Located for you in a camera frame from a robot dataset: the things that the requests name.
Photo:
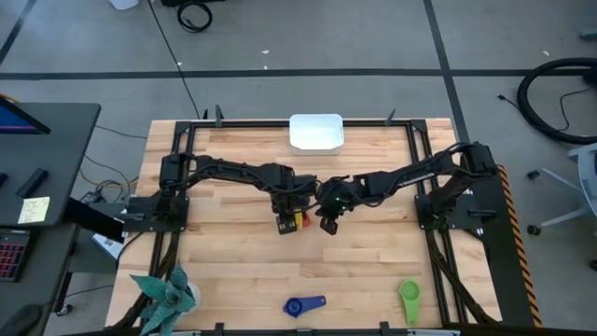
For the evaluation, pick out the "purple measuring cup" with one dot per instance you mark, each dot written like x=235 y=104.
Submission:
x=295 y=306

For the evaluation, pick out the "black metal table frame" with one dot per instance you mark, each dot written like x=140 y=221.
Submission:
x=261 y=123

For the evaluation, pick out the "black frame clamp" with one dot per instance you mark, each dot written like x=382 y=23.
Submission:
x=390 y=117
x=384 y=326
x=218 y=116
x=218 y=326

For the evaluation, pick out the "backlit black keyboard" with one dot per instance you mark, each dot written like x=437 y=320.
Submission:
x=13 y=256

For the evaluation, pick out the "black panel with striped edge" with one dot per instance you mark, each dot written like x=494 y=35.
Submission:
x=510 y=298

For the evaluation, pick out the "white container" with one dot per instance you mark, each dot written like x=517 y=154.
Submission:
x=123 y=4

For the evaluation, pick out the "green measuring cup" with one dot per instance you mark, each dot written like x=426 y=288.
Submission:
x=410 y=291

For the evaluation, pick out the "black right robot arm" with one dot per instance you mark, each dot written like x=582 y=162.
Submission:
x=410 y=175

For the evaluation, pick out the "white plant pot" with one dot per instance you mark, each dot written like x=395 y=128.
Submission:
x=196 y=298

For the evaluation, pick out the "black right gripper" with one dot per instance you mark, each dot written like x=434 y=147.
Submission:
x=336 y=193

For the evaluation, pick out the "teal artificial plant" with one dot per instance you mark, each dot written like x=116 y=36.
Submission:
x=168 y=298

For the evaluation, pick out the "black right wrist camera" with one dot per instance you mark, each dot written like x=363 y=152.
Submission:
x=329 y=226

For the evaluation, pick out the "black computer monitor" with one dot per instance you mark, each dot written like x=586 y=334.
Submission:
x=18 y=122

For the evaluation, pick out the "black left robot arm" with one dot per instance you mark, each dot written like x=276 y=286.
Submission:
x=233 y=170

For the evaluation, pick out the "yellow measuring cup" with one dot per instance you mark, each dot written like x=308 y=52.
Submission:
x=298 y=220

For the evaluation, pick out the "black control box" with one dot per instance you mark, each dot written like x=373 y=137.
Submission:
x=93 y=219

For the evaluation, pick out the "small black floor object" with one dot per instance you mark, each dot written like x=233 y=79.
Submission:
x=533 y=174

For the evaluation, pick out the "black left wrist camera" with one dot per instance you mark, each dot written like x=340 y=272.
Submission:
x=285 y=226

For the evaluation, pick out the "white plastic basket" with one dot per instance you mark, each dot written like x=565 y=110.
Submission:
x=317 y=133

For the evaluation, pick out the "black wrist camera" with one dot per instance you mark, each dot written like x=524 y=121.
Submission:
x=285 y=226
x=329 y=226

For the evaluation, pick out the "black remote control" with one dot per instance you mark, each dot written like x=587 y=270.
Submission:
x=31 y=183

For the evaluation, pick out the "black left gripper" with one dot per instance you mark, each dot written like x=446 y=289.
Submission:
x=289 y=203

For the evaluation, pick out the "yellow sticky note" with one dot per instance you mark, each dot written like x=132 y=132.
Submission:
x=33 y=210

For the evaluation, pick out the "white office chair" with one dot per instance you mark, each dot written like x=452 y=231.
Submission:
x=588 y=168

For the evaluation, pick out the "white printed sheet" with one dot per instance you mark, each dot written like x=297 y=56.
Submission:
x=107 y=245

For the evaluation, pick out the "black desk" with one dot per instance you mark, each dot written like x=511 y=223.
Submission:
x=60 y=154

